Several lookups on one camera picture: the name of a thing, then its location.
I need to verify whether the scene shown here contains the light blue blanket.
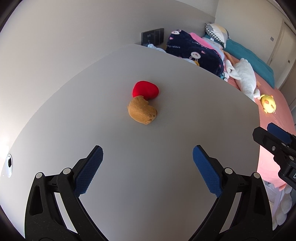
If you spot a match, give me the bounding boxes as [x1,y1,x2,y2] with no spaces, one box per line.
[208,39,225,60]

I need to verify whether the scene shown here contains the wardrobe doors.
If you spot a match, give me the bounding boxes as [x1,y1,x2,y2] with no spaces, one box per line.
[265,18,296,110]

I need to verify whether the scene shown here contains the yellow chick plush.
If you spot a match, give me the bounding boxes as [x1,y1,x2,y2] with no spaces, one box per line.
[260,94,276,113]

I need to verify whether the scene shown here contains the teal long pillow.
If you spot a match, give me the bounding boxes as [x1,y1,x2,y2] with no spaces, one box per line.
[203,34,275,89]

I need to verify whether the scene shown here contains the white cartoon cloth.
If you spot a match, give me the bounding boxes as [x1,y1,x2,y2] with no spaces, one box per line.
[220,71,230,82]

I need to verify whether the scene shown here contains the gloved right hand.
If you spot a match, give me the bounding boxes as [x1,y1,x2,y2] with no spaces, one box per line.
[273,184,292,230]

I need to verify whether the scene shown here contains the white goose plush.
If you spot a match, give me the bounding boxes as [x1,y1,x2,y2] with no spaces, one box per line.
[225,58,260,101]

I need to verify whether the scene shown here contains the black wall switch panel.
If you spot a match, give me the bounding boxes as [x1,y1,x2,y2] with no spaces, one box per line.
[141,28,164,46]

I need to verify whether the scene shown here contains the navy rabbit blanket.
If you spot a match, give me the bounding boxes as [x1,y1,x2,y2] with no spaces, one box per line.
[166,30,224,76]

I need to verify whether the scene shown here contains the light blue small cloth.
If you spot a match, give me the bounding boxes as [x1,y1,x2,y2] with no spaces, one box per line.
[147,44,166,53]

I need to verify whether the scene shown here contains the pink fleece blanket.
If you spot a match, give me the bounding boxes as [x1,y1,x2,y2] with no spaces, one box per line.
[190,33,214,50]

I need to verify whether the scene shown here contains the patterned square pillow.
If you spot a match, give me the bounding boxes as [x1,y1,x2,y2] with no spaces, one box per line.
[205,23,229,48]

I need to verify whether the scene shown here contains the brown capybara plush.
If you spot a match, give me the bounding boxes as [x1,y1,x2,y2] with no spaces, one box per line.
[127,96,158,125]

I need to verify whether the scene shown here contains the grey bedside desk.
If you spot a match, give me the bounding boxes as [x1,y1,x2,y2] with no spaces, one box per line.
[1,45,259,240]

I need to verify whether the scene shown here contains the red heart plush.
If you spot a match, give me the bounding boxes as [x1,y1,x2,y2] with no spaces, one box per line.
[132,80,159,100]

